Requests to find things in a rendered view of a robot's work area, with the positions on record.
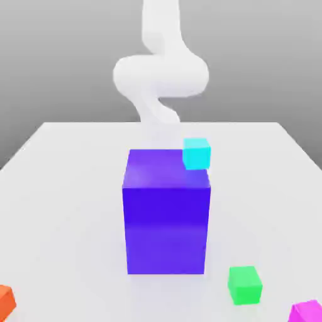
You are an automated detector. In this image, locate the large purple box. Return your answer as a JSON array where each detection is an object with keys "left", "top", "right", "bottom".
[{"left": 121, "top": 148, "right": 211, "bottom": 275}]

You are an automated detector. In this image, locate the small green cube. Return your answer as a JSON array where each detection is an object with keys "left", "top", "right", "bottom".
[{"left": 227, "top": 265, "right": 264, "bottom": 306}]

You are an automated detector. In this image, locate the small cyan cube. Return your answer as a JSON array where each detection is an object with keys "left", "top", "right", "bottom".
[{"left": 182, "top": 137, "right": 211, "bottom": 171}]

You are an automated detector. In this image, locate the small magenta cube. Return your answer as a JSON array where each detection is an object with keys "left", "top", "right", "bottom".
[{"left": 287, "top": 299, "right": 322, "bottom": 322}]

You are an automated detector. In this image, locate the small orange cube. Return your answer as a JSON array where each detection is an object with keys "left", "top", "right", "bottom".
[{"left": 0, "top": 284, "right": 18, "bottom": 322}]

